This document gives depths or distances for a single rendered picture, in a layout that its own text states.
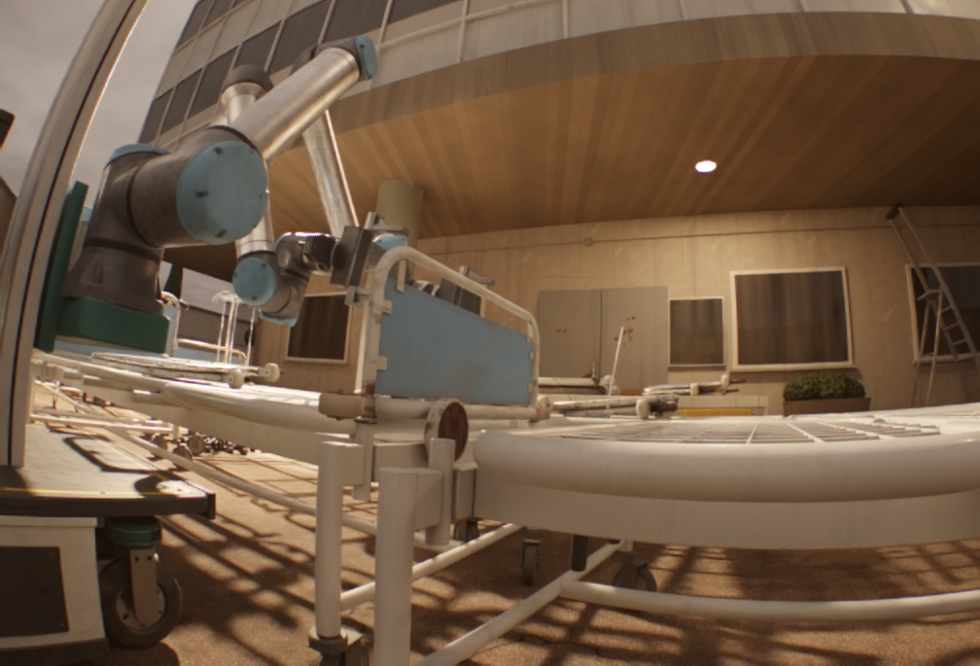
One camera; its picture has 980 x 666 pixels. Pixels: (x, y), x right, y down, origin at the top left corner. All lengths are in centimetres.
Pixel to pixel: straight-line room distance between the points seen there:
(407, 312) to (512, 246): 696
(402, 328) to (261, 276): 32
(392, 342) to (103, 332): 46
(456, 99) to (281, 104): 401
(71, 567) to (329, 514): 41
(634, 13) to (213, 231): 502
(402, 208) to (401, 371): 553
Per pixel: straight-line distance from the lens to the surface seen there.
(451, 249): 827
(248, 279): 101
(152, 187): 78
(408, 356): 85
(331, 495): 70
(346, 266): 103
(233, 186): 74
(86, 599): 85
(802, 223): 742
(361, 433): 74
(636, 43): 459
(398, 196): 637
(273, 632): 112
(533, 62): 475
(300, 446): 92
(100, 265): 84
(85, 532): 82
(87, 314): 79
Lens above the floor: 52
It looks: 12 degrees up
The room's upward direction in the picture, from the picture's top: 4 degrees clockwise
